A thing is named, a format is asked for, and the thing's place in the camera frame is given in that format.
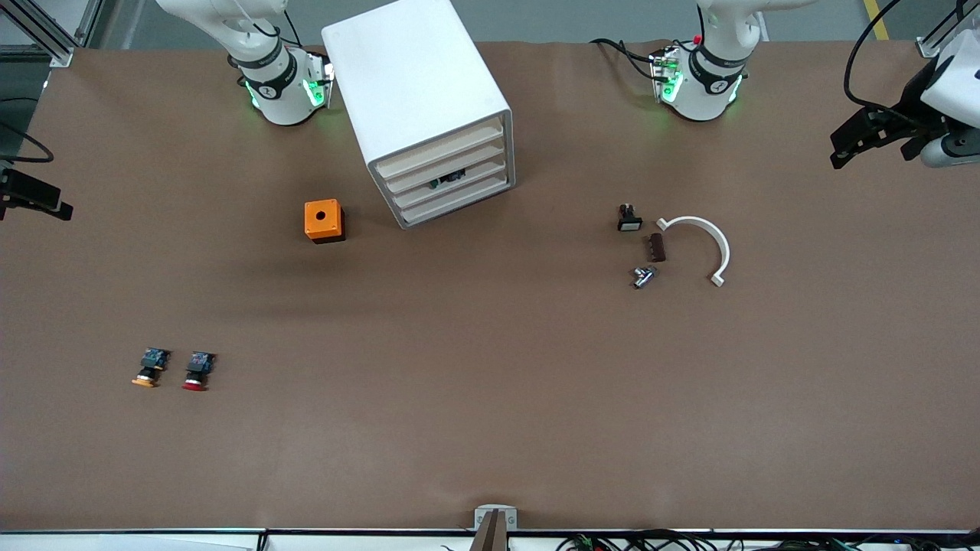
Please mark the silver metal fitting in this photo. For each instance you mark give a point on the silver metal fitting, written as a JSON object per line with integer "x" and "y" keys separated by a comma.
{"x": 643, "y": 277}

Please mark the grey mount bracket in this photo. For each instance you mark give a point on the grey mount bracket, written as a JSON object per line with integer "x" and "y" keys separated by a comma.
{"x": 482, "y": 514}

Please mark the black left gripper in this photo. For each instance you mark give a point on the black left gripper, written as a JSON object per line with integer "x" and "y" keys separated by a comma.
{"x": 909, "y": 100}

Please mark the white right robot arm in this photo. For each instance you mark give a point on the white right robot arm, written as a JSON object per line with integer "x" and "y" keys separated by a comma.
{"x": 279, "y": 92}

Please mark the brown camera post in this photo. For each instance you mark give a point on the brown camera post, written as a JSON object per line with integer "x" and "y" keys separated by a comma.
{"x": 491, "y": 536}

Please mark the red cap push button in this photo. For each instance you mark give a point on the red cap push button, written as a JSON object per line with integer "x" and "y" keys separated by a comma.
{"x": 199, "y": 371}

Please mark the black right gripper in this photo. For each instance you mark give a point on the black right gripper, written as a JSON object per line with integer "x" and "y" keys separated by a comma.
{"x": 17, "y": 187}

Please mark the yellow cap push button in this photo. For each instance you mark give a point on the yellow cap push button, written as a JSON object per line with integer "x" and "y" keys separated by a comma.
{"x": 151, "y": 366}

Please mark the dark green electronic part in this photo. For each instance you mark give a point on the dark green electronic part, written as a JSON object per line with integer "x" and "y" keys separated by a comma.
{"x": 448, "y": 180}

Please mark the orange box with hole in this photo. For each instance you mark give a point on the orange box with hole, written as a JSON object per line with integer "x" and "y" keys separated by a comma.
{"x": 321, "y": 218}

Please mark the white curved plastic clip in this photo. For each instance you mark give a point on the white curved plastic clip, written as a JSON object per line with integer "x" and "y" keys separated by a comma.
{"x": 708, "y": 229}

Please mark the aluminium frame profile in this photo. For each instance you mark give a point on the aluminium frame profile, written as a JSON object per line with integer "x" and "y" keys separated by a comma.
{"x": 938, "y": 38}
{"x": 46, "y": 30}

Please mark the brown terminal block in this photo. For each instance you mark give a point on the brown terminal block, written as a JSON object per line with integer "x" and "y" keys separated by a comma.
{"x": 654, "y": 247}

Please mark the white drawer cabinet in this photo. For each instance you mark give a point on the white drawer cabinet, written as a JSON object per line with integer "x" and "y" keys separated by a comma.
{"x": 406, "y": 76}

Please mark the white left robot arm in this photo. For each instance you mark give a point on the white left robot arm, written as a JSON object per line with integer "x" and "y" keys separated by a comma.
{"x": 708, "y": 88}

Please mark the black switch with white face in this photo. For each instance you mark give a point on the black switch with white face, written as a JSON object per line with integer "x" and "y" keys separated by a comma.
{"x": 629, "y": 220}

